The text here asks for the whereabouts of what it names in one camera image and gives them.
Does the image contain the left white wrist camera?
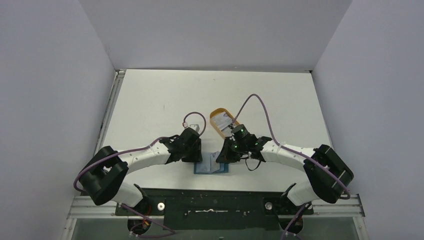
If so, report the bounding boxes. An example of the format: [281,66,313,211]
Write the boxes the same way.
[185,124,200,133]

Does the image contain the purple cable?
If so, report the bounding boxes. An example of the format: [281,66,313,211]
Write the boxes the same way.
[229,94,351,240]
[72,111,207,239]

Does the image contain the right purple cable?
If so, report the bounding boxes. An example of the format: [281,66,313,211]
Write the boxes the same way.
[229,94,351,240]

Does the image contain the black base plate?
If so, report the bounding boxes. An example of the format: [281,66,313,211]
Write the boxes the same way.
[133,188,300,231]

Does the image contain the yellow oval tray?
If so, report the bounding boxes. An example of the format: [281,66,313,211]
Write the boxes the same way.
[209,108,240,139]

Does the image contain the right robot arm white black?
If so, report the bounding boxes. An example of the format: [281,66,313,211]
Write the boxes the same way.
[216,124,354,214]

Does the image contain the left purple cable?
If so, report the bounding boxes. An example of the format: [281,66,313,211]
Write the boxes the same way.
[72,111,207,239]

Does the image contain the aluminium frame rail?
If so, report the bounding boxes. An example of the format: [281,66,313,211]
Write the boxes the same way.
[60,69,127,240]

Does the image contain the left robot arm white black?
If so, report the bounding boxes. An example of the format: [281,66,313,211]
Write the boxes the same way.
[74,127,202,215]

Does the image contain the blue leather card holder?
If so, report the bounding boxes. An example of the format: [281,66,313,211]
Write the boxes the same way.
[193,151,229,175]

